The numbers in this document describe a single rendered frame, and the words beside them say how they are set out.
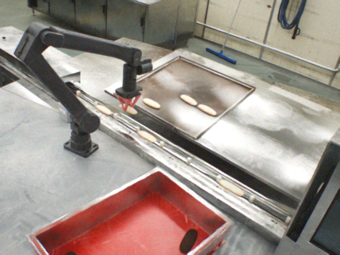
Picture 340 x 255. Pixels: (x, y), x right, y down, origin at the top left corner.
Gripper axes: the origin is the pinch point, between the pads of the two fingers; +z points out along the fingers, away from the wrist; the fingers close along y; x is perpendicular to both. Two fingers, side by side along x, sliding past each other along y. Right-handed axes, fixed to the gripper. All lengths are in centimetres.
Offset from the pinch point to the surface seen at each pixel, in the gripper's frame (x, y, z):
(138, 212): -38, -31, 11
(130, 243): -45, -41, 11
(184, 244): -57, -31, 10
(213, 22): 190, 369, 58
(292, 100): -49, 62, -4
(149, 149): -20.0, -7.1, 7.0
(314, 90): -1, 345, 95
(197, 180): -44.2, -7.6, 7.0
